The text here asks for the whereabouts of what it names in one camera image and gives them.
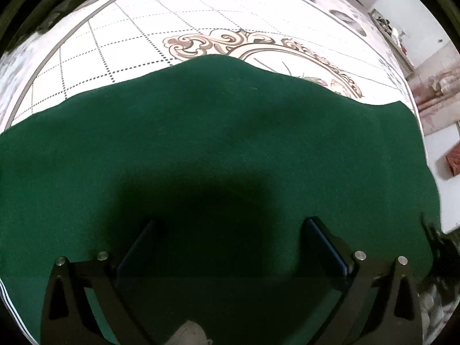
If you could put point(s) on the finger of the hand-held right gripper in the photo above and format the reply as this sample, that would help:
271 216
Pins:
431 231

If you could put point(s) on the pink floral curtain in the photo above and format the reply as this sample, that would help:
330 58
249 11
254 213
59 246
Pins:
436 93

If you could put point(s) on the beige nightstand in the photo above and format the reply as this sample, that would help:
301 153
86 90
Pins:
393 39

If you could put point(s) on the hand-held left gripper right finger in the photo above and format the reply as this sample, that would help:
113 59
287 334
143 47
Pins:
329 248

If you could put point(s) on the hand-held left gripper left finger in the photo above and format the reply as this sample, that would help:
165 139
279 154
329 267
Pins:
134 248

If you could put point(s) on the green and white varsity jacket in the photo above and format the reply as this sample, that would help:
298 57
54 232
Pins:
215 143

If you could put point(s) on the quilted floral-corner mat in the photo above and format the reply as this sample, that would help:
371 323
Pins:
143 36

